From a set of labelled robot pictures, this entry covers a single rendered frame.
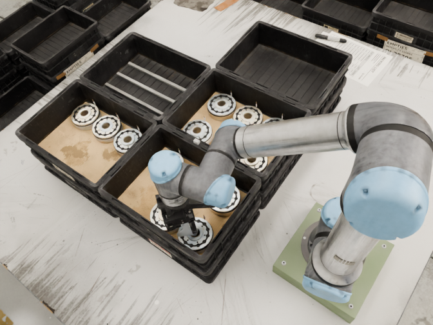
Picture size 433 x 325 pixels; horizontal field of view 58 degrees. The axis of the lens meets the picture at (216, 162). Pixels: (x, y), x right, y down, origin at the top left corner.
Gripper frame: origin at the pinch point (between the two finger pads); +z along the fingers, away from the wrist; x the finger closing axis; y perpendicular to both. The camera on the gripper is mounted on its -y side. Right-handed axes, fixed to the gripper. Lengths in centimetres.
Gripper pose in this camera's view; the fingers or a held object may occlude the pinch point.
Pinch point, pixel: (194, 224)
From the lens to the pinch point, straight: 117.5
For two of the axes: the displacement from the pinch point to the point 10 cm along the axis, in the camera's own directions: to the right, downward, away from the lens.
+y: -9.6, 2.8, -0.7
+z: 0.9, 5.4, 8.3
